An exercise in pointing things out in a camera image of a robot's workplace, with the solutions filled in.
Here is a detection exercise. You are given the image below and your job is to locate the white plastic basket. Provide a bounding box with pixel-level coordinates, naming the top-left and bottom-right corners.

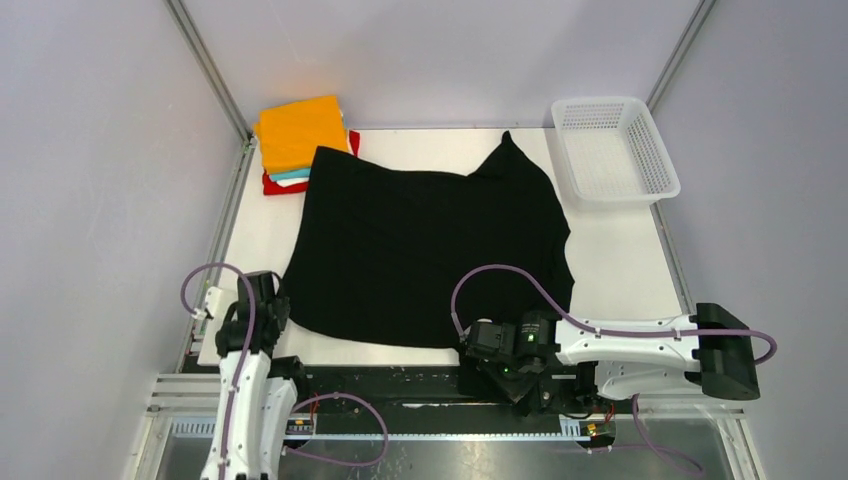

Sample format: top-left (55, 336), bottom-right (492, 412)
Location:
top-left (551, 96), bottom-right (681, 210)

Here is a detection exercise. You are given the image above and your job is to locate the red folded t shirt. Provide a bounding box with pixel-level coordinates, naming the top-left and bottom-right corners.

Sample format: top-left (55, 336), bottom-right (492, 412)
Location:
top-left (262, 130), bottom-right (361, 196)

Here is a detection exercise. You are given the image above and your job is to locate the slotted cable duct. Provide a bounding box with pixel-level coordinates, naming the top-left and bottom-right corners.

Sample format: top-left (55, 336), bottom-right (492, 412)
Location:
top-left (172, 413), bottom-right (617, 444)

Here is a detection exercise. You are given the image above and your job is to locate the white folded t shirt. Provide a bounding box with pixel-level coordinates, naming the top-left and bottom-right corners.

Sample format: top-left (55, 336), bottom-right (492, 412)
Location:
top-left (274, 175), bottom-right (309, 188)

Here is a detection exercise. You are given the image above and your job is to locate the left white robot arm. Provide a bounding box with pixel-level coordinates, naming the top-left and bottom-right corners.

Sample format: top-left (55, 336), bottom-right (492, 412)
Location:
top-left (200, 271), bottom-right (311, 479)

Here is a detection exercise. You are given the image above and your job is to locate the teal folded t shirt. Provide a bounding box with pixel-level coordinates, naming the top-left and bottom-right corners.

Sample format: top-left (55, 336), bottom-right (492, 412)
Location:
top-left (268, 167), bottom-right (311, 182)

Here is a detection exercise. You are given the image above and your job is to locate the orange folded t shirt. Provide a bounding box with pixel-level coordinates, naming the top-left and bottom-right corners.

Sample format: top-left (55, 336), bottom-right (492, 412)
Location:
top-left (254, 96), bottom-right (349, 174)

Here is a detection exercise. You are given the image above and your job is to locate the aluminium frame rail left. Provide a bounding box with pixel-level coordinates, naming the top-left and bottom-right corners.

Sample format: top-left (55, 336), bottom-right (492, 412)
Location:
top-left (165, 0), bottom-right (256, 372)

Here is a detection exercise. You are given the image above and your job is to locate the black t shirt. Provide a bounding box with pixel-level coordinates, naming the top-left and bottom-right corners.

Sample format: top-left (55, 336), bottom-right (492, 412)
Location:
top-left (282, 134), bottom-right (574, 348)

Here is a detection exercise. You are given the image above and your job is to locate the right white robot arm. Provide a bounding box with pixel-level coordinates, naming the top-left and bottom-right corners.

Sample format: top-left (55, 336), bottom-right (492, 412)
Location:
top-left (462, 303), bottom-right (764, 412)

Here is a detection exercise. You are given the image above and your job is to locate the aluminium frame rail right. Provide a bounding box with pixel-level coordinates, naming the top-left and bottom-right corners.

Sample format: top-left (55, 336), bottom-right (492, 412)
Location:
top-left (646, 0), bottom-right (718, 112)

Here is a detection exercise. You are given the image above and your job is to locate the aluminium frame rail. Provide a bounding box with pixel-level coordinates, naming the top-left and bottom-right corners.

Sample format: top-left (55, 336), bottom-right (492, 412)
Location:
top-left (165, 0), bottom-right (256, 372)
top-left (646, 0), bottom-right (718, 112)

